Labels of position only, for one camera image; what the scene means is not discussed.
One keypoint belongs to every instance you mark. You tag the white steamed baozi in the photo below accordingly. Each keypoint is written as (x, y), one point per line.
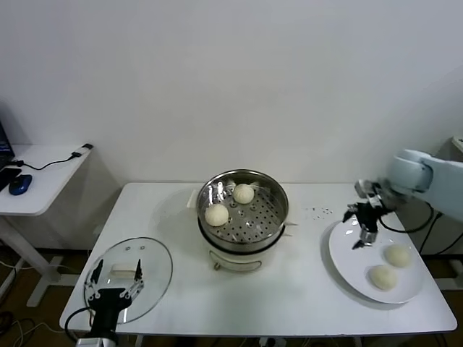
(382, 277)
(217, 215)
(243, 193)
(398, 255)

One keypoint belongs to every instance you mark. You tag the blue computer mouse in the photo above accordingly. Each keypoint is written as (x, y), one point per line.
(20, 185)

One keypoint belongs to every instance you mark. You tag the small black usb adapter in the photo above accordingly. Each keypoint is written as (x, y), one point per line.
(87, 146)

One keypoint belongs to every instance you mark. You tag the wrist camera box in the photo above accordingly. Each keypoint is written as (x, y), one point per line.
(365, 189)
(96, 342)

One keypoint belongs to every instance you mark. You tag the stainless steel steamer basket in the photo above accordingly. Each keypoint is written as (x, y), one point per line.
(260, 231)

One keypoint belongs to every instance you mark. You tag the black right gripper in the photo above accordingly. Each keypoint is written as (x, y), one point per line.
(369, 217)

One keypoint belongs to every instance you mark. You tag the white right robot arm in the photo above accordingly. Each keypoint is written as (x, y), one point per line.
(441, 180)

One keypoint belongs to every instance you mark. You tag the large white plate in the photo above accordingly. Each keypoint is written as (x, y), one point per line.
(347, 260)

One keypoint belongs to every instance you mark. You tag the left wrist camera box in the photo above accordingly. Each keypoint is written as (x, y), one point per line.
(96, 342)

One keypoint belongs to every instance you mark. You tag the white side desk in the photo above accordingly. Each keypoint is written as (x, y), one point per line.
(43, 188)

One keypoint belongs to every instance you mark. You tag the white side cabinet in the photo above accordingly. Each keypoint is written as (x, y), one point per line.
(458, 142)

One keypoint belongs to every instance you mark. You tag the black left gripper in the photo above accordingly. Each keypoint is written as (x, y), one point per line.
(106, 307)

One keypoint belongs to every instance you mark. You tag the round glass pot lid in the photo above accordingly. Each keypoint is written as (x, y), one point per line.
(152, 267)

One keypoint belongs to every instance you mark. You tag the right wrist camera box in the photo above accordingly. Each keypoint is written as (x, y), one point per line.
(365, 189)

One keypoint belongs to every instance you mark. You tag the white electric cooker base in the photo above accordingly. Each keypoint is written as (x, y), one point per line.
(235, 262)

